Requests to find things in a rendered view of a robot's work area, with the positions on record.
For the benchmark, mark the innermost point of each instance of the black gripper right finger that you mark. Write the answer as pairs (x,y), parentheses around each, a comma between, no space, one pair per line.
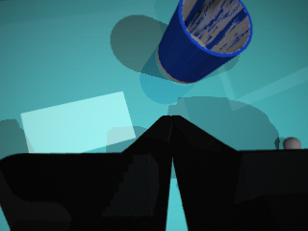
(218,184)

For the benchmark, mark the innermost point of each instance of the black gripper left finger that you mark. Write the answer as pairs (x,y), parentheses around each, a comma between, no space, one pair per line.
(132,185)

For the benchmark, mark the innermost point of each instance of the blue cup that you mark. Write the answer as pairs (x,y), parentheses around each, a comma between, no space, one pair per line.
(201,36)

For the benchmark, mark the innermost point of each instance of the grey ball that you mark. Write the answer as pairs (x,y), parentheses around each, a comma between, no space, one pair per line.
(292,143)

